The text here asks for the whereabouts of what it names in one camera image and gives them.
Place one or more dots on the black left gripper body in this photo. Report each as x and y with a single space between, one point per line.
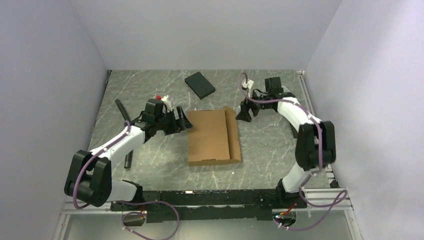
167 122

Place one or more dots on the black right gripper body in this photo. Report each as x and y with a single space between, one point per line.
255 106

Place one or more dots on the brown cardboard box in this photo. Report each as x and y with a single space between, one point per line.
214 138

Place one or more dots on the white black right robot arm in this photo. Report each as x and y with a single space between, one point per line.
315 139

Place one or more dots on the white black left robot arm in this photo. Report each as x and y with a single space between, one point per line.
89 181

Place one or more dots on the small black box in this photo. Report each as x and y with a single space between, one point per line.
199 85

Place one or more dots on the black rectangular block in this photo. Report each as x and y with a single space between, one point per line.
293 131

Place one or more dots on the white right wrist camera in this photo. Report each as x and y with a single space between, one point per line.
247 86

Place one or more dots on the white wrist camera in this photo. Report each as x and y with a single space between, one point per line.
167 99
247 86

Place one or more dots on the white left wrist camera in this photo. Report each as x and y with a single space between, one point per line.
167 99

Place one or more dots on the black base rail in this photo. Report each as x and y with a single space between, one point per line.
226 213

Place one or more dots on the aluminium frame rail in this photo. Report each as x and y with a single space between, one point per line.
213 200

